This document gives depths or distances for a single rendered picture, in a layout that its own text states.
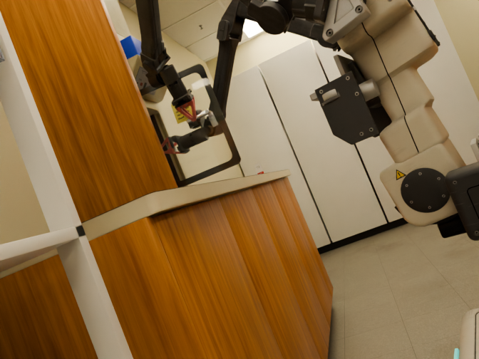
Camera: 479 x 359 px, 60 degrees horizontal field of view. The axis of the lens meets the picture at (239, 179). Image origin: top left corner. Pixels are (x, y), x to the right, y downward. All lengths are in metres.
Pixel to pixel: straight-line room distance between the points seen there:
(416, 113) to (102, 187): 1.08
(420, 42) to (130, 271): 0.80
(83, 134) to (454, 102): 3.79
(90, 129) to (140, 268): 0.86
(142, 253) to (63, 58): 1.04
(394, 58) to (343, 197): 3.55
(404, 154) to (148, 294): 0.64
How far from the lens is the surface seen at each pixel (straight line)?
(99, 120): 1.59
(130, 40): 1.70
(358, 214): 4.56
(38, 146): 0.72
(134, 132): 1.51
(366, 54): 1.08
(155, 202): 0.81
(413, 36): 1.06
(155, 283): 0.83
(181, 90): 1.46
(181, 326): 0.84
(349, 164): 4.52
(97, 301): 0.69
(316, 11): 0.92
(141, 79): 1.70
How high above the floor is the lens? 0.86
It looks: 3 degrees up
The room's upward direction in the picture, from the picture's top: 22 degrees counter-clockwise
